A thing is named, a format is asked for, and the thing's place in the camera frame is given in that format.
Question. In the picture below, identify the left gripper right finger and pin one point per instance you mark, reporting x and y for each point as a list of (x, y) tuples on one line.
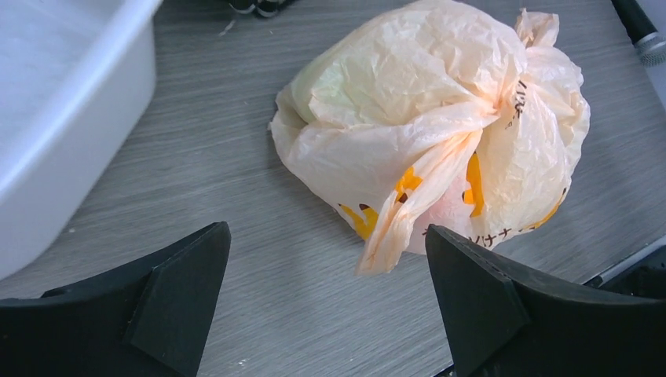
[(503, 318)]

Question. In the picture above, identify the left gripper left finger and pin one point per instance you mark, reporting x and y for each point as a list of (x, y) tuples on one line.
[(148, 317)]

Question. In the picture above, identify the translucent plastic bag banana print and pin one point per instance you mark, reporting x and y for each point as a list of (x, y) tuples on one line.
[(436, 113)]

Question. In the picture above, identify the white plastic basin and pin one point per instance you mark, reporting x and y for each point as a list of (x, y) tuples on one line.
[(76, 76)]

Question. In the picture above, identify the black microphone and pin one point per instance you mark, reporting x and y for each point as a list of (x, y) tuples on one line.
[(649, 44)]

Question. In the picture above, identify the black poker chip case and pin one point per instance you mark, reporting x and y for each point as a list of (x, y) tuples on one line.
[(260, 8)]

